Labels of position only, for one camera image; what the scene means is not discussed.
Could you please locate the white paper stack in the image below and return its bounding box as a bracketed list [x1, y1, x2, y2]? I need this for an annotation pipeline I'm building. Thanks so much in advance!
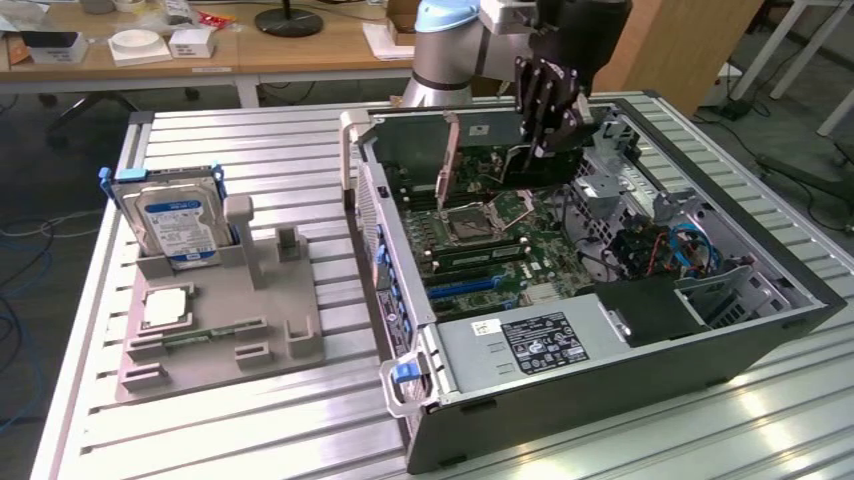
[362, 19, 417, 61]

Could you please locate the installed black RAM stick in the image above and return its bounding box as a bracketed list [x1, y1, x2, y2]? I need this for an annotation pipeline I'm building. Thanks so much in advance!
[433, 240, 529, 274]

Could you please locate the brown cardboard box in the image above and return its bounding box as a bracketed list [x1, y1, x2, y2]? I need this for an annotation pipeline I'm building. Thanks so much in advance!
[386, 0, 422, 34]

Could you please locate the grey printed parts rack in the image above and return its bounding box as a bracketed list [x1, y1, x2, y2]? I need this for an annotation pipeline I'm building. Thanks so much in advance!
[114, 194, 327, 405]

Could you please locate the white table frame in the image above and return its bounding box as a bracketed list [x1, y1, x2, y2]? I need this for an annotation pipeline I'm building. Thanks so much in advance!
[730, 0, 854, 136]

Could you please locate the white box with dark lid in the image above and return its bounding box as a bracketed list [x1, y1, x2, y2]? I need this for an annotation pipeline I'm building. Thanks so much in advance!
[19, 30, 91, 65]

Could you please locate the green RAM stick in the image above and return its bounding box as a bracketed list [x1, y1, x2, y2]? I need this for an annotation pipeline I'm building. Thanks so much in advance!
[159, 324, 262, 347]

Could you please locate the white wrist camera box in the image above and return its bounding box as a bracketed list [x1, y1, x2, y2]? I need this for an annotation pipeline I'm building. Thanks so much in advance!
[478, 0, 539, 36]

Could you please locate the white round holder on box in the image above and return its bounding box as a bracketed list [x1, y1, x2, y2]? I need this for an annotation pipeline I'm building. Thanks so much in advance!
[106, 28, 174, 67]

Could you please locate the white floor unit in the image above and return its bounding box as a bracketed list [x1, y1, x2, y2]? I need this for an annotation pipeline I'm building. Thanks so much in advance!
[699, 62, 746, 109]

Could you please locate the CPU socket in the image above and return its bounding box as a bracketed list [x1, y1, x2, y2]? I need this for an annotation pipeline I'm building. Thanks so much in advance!
[445, 205, 497, 244]

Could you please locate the silver CPU chip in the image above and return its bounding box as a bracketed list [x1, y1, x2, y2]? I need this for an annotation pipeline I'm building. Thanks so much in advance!
[140, 289, 188, 327]

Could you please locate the blue expansion slot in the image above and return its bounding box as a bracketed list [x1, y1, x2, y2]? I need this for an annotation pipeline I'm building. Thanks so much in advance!
[426, 279, 502, 302]

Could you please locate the small metal disk bay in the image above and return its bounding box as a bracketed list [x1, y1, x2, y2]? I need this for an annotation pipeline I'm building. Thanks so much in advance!
[673, 259, 799, 331]

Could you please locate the small white cardboard box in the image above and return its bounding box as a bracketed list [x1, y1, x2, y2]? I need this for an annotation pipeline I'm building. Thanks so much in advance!
[167, 27, 219, 60]

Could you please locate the wooden cabinet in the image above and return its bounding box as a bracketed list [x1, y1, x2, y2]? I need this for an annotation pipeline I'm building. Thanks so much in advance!
[590, 0, 766, 109]

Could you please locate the orange wire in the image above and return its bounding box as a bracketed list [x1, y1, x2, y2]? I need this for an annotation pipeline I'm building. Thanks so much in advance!
[650, 229, 670, 276]

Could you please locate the blue wire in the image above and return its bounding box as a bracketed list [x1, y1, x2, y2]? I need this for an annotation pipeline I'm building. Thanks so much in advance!
[666, 224, 723, 281]

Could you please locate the wooden desk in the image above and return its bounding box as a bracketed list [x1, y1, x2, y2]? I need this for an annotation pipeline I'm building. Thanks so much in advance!
[0, 0, 419, 109]

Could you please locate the open metal socket cover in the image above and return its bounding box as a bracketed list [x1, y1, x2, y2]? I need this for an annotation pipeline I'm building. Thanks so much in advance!
[490, 188, 539, 229]

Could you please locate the green motherboard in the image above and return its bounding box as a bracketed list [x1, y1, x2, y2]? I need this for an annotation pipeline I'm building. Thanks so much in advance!
[386, 164, 602, 321]

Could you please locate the grey power supply unit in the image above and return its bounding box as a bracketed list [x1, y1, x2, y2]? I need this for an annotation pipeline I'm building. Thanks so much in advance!
[426, 293, 633, 394]

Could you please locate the red packet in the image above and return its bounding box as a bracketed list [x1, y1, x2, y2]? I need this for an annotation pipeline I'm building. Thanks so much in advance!
[196, 12, 239, 32]

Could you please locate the open black PC case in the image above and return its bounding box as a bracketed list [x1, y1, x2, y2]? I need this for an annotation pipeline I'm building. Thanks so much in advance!
[339, 97, 849, 475]

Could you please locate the black floor stand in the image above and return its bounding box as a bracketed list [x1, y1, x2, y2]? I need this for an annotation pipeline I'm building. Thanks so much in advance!
[753, 134, 854, 201]

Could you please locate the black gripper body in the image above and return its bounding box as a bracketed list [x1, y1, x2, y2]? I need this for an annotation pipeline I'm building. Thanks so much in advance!
[531, 0, 634, 97]

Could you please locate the graphics card with metal bracket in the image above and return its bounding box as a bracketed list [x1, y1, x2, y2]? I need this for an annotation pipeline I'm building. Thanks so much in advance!
[434, 108, 601, 214]

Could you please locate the hard disk in blue caddy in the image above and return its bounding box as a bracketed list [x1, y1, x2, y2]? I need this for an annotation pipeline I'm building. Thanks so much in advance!
[96, 162, 228, 272]

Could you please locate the black round lamp base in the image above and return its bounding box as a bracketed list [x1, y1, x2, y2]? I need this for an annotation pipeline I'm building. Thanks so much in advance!
[254, 0, 327, 38]

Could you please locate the metal disk bay cage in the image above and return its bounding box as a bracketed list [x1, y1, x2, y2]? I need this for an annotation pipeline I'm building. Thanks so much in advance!
[566, 107, 669, 241]

